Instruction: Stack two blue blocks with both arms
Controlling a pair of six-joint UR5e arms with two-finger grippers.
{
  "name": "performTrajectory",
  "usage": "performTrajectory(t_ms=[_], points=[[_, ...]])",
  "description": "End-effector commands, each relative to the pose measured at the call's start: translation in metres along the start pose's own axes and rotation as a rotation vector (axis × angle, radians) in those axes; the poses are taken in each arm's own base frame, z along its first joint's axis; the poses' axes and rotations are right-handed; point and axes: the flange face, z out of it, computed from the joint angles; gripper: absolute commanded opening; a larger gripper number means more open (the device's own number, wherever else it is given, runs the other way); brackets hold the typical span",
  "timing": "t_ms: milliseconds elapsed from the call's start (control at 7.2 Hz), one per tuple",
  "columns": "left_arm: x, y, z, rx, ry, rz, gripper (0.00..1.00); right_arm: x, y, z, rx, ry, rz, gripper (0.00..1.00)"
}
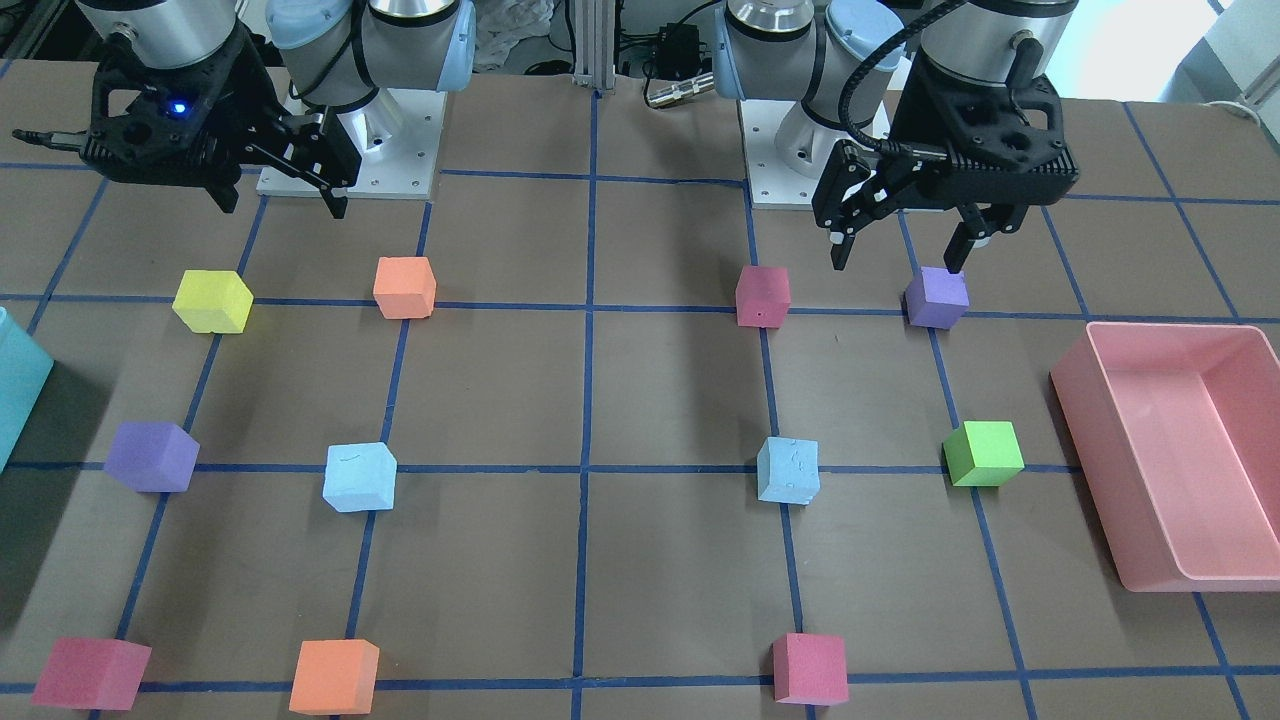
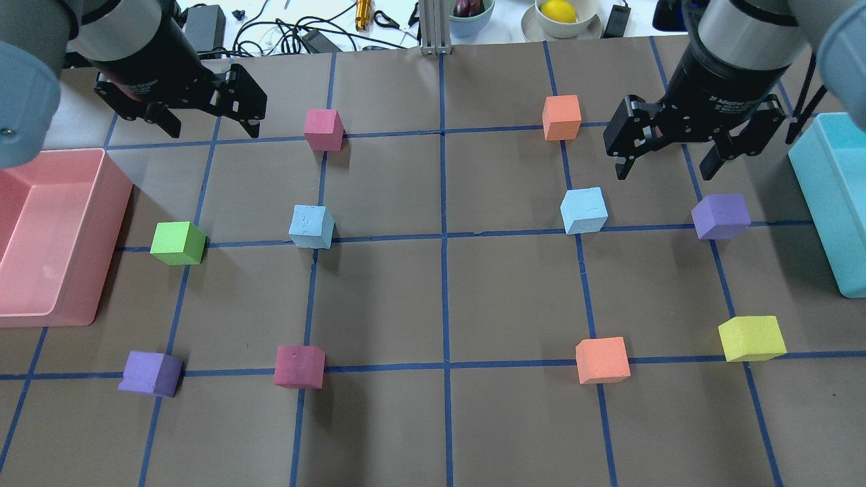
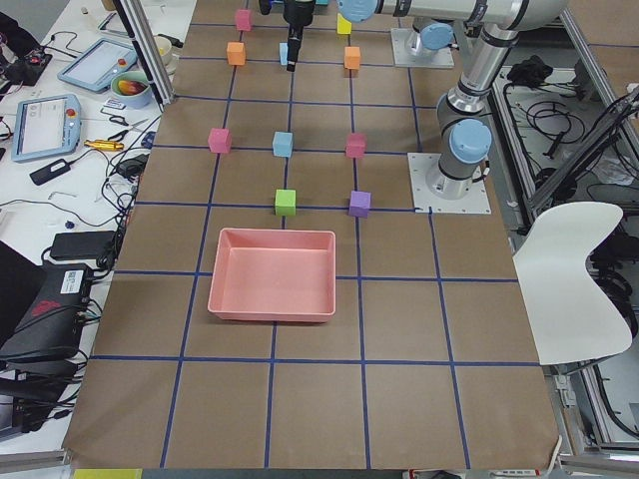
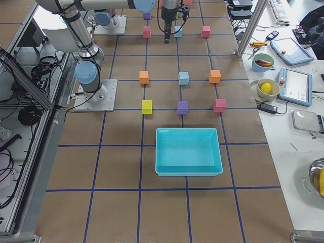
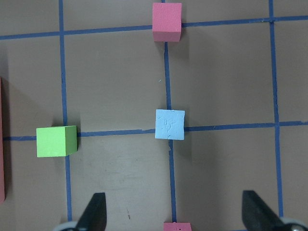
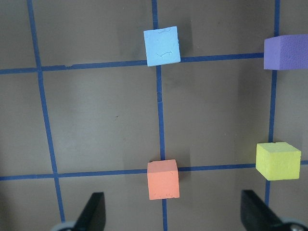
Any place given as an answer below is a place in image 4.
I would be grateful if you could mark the aluminium frame post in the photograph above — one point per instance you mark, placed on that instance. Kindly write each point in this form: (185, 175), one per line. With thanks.
(256, 15)

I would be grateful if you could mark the yellow foam block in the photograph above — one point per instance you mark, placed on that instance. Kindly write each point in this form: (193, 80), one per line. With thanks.
(146, 107)

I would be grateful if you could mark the purple foam block near tray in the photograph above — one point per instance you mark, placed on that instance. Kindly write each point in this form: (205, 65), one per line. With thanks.
(182, 108)

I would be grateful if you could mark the orange handled tool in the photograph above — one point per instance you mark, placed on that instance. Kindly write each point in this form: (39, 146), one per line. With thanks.
(258, 44)

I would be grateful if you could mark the metal bowl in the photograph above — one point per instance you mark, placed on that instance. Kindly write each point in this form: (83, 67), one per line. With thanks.
(316, 176)

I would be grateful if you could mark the pink foam block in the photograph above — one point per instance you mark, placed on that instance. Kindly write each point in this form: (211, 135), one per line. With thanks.
(146, 32)
(205, 31)
(219, 105)

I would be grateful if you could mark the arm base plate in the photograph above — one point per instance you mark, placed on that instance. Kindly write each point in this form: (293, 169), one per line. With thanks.
(106, 25)
(103, 100)

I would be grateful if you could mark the purple foam block far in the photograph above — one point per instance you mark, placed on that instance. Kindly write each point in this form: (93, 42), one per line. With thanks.
(147, 16)

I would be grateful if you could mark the scissors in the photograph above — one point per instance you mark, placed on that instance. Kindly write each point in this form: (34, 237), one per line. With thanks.
(255, 50)

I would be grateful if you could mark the blue teach pendant far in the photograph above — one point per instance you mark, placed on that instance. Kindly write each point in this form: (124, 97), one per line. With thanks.
(290, 51)

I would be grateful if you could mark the white keyboard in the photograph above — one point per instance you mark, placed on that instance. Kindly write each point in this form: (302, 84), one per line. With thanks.
(278, 12)

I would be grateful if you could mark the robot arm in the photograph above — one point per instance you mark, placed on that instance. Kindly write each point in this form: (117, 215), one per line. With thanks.
(88, 70)

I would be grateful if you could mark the black power adapter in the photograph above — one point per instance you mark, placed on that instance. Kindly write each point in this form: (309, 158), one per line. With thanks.
(267, 108)

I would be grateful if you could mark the beige bowl with lemon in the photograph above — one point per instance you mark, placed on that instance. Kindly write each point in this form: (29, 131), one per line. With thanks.
(274, 92)

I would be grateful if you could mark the turquoise plastic tray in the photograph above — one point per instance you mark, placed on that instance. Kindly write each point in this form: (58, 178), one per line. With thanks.
(187, 152)

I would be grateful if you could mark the green bowl with eggplant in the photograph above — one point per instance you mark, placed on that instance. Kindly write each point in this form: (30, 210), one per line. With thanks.
(262, 62)

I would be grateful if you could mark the yellow lemon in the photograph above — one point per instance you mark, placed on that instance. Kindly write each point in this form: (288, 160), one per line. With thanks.
(266, 88)

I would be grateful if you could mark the grey scale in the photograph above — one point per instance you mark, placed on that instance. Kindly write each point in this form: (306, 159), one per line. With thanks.
(307, 121)

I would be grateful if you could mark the orange foam block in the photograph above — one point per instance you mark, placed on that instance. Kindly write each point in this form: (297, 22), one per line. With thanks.
(144, 77)
(214, 76)

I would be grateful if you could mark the blue teach pendant near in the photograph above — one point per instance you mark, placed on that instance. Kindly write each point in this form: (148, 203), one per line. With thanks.
(295, 86)

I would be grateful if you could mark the light blue block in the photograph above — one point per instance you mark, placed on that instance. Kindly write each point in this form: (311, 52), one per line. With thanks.
(183, 78)
(178, 32)

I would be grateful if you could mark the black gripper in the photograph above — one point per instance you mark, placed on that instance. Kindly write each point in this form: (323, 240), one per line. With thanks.
(167, 14)

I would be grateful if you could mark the blue teach pendant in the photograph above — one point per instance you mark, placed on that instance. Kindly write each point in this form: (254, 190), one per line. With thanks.
(290, 51)
(295, 86)

